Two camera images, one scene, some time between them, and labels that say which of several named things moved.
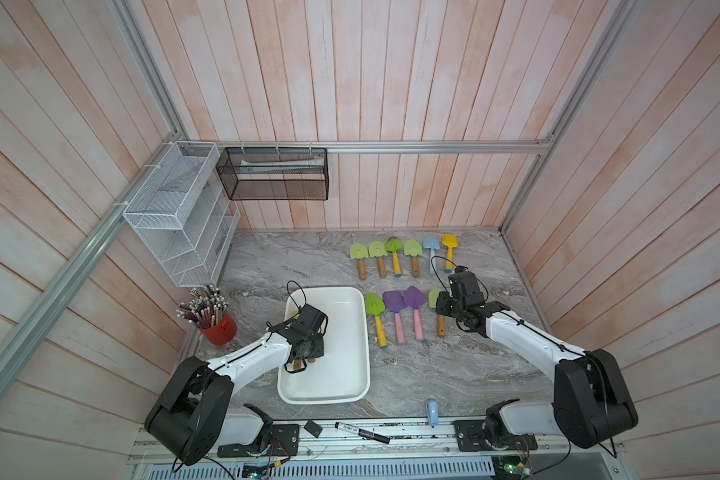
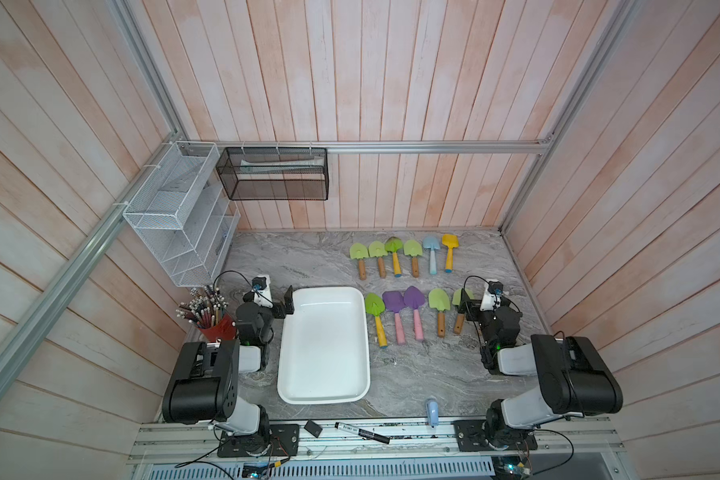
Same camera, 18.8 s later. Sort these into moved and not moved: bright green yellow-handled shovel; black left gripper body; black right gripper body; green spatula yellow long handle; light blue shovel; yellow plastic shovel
Moved: black right gripper body; black left gripper body
Not moved: bright green yellow-handled shovel; yellow plastic shovel; green spatula yellow long handle; light blue shovel
